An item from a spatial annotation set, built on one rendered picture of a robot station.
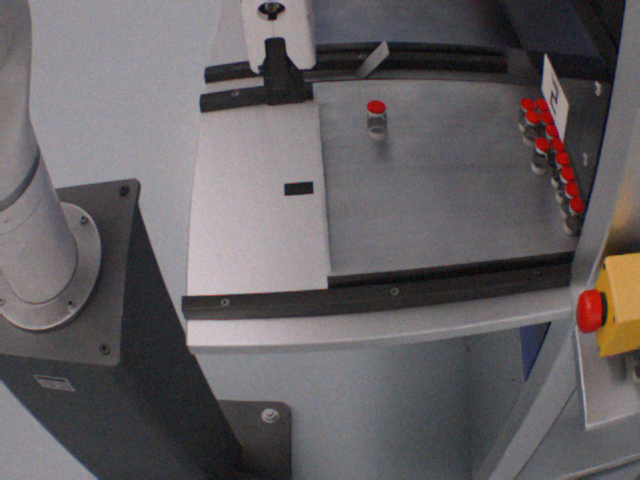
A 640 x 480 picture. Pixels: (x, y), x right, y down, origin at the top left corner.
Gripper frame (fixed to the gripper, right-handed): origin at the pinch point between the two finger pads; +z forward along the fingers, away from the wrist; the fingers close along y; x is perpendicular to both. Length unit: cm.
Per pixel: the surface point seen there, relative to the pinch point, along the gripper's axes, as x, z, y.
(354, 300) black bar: -4.4, 20.4, -7.9
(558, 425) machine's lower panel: -36, 57, -12
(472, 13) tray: -26, 22, 41
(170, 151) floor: 39, 110, 97
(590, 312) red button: -25.2, 9.2, -19.0
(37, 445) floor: 76, 110, 6
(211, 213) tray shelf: 9.4, 22.4, 4.8
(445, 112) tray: -17.0, 22.2, 17.5
